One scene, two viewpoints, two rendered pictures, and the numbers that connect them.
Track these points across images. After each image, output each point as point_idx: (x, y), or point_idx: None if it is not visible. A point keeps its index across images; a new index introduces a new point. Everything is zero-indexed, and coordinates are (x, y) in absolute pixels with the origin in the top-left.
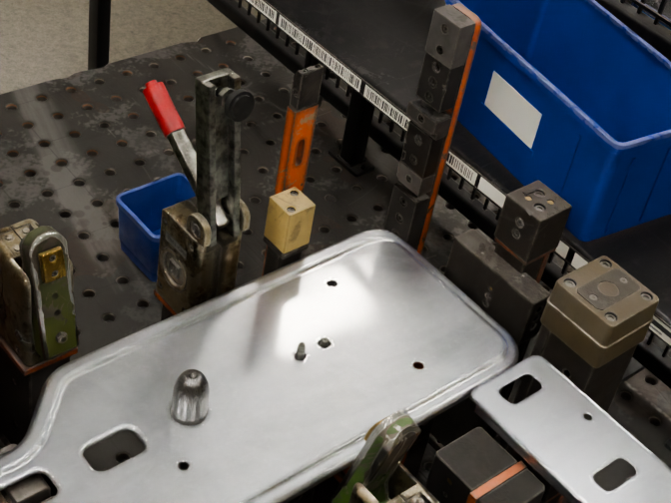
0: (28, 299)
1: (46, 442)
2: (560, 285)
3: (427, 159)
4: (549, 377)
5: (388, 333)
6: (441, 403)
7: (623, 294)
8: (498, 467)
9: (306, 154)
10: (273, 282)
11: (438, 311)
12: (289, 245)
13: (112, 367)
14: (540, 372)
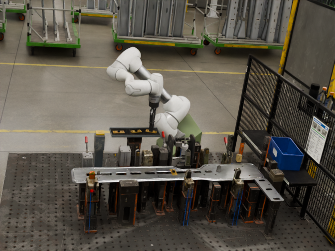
0: (203, 156)
1: (201, 169)
2: (270, 170)
3: (262, 158)
4: (266, 180)
5: (247, 172)
6: (250, 179)
7: (279, 172)
8: (254, 186)
9: (242, 149)
10: (234, 164)
11: (255, 172)
12: (238, 160)
13: (211, 166)
14: (265, 180)
